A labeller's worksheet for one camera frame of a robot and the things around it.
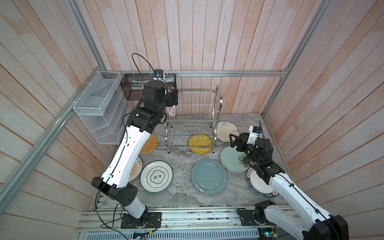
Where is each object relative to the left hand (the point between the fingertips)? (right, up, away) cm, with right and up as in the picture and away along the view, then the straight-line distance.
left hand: (164, 92), depth 66 cm
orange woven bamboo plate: (-15, -28, +35) cm, 47 cm away
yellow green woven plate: (+19, -26, +32) cm, 46 cm away
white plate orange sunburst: (+1, -6, +19) cm, 20 cm away
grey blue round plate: (+23, -45, +22) cm, 56 cm away
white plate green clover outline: (-8, -45, +22) cm, 51 cm away
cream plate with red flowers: (+38, -17, +45) cm, 61 cm away
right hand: (+37, -20, +13) cm, 44 cm away
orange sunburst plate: (-21, -42, +24) cm, 53 cm away
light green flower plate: (+40, -37, +27) cm, 60 cm away
